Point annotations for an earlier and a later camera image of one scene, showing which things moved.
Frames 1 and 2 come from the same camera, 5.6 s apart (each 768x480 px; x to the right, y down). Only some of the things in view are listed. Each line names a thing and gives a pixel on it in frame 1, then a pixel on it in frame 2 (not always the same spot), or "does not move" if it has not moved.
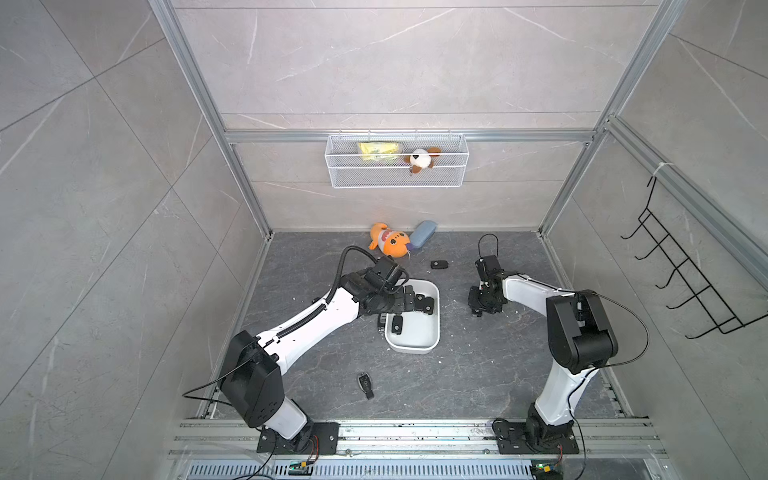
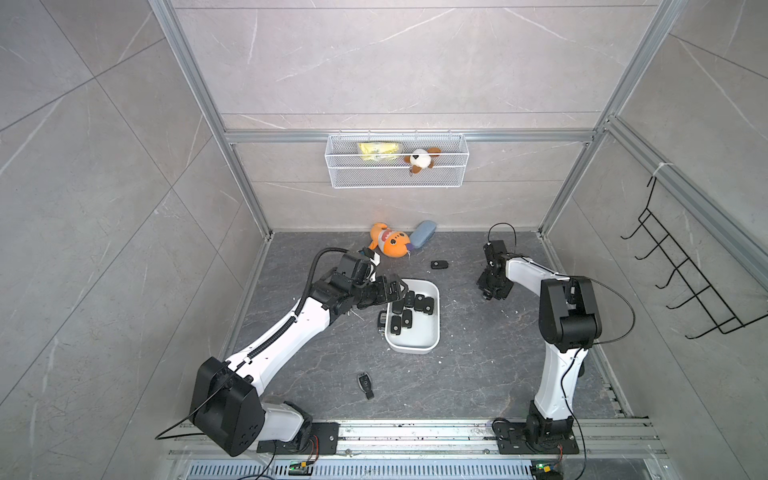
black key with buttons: x=381 y=323 does not move
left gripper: x=400 y=305 -> x=382 y=296
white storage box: x=420 y=331 does not move
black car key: x=397 y=324 does not move
